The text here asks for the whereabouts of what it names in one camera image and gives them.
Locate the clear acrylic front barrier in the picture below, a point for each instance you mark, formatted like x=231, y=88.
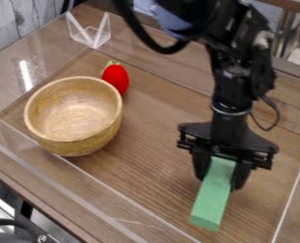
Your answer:
x=95, y=213

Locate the metal table leg background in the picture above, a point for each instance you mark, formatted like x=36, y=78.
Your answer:
x=286, y=34

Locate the brown wooden bowl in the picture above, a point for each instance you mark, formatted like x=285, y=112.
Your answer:
x=72, y=115

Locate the clear acrylic corner bracket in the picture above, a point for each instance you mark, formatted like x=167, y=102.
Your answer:
x=90, y=36

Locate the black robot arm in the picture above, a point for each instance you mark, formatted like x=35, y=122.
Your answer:
x=237, y=37

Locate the red toy strawberry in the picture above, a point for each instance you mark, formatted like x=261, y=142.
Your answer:
x=115, y=74

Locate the black table frame leg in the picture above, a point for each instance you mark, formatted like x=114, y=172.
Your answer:
x=27, y=228

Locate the green rectangular stick block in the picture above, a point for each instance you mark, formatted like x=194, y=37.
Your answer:
x=213, y=195

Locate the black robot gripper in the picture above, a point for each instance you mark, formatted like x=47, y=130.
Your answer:
x=227, y=138

